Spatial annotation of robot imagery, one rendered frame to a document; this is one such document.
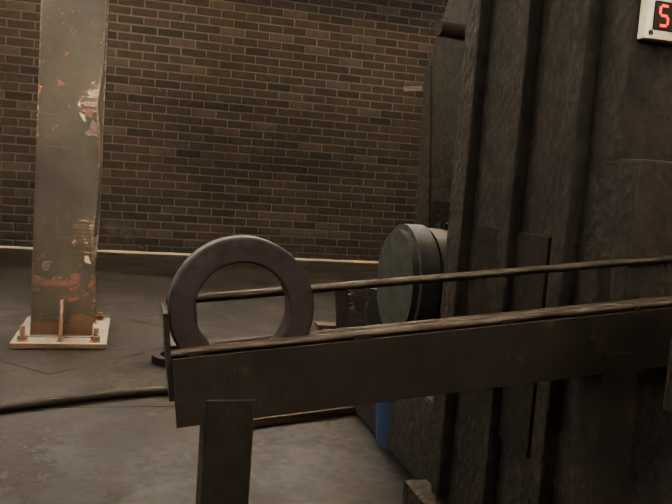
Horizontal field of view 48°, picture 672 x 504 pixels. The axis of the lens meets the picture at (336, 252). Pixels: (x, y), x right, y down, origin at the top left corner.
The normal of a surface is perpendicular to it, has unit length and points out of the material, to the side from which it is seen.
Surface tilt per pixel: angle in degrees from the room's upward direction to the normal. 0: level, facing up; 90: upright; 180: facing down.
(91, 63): 86
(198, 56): 90
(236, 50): 90
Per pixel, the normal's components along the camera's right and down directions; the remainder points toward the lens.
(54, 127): 0.25, 0.11
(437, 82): -0.90, -0.02
